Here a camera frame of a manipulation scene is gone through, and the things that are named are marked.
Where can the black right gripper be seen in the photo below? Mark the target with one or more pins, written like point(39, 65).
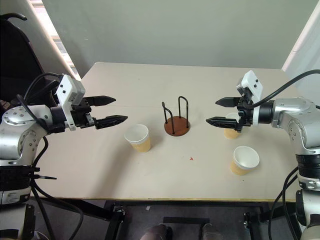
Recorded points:
point(246, 115)

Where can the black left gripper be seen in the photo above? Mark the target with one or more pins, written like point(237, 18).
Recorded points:
point(81, 116)

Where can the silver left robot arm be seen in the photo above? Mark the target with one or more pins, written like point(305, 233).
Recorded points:
point(15, 140)

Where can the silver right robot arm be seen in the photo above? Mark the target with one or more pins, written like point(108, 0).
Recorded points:
point(297, 112)

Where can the tan paper cup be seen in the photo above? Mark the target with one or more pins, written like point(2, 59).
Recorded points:
point(231, 134)
point(140, 145)
point(246, 157)

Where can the white slanted panel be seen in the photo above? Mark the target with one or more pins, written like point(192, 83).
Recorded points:
point(305, 42)
point(53, 37)

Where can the black chair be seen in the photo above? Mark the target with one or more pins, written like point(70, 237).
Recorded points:
point(15, 62)

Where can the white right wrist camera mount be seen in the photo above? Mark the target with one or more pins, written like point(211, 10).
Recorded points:
point(253, 82)

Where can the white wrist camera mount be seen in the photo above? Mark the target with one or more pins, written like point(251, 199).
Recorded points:
point(253, 82)
point(66, 87)

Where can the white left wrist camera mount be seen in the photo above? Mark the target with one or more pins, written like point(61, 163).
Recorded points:
point(66, 87)

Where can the black table frame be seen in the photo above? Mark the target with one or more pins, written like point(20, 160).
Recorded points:
point(187, 203)

